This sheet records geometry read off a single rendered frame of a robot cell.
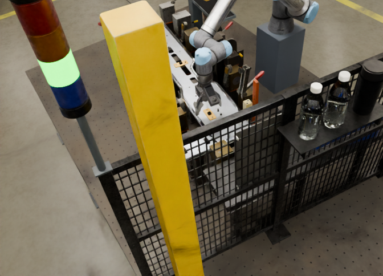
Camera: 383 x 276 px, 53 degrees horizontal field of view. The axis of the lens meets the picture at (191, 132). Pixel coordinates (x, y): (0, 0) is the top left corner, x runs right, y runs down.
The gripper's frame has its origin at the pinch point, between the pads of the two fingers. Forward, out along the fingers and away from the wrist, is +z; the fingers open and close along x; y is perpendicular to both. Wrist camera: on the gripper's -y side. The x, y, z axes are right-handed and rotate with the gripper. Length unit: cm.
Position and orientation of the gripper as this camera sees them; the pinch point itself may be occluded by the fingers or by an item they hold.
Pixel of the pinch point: (209, 112)
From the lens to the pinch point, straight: 194.5
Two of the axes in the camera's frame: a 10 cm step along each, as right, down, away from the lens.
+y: -4.3, -6.3, 6.5
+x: -9.0, 3.7, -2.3
